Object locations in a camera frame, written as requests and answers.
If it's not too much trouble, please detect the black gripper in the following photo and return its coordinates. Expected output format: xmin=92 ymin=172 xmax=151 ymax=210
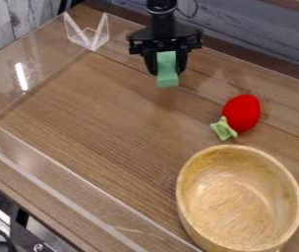
xmin=127 ymin=12 xmax=202 ymax=76

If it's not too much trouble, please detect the green rectangular block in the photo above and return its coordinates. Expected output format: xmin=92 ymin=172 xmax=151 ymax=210
xmin=158 ymin=51 xmax=179 ymax=88

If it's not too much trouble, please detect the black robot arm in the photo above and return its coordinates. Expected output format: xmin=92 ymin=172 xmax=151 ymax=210
xmin=126 ymin=0 xmax=202 ymax=76

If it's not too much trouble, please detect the brown wooden bowl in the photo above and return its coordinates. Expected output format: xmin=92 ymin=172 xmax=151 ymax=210
xmin=177 ymin=145 xmax=299 ymax=252

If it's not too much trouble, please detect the red plush strawberry toy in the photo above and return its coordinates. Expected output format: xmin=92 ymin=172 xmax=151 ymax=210
xmin=210 ymin=94 xmax=262 ymax=141

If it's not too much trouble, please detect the black cable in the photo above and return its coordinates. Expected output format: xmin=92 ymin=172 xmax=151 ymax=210
xmin=174 ymin=0 xmax=201 ymax=20

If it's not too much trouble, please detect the clear acrylic corner bracket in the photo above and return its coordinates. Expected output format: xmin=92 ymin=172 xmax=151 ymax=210
xmin=63 ymin=13 xmax=111 ymax=51

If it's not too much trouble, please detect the clear acrylic tray wall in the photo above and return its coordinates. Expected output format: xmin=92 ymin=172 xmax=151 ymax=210
xmin=0 ymin=6 xmax=299 ymax=252

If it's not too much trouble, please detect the black table clamp mount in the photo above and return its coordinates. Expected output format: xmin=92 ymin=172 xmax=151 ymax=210
xmin=11 ymin=207 xmax=56 ymax=252

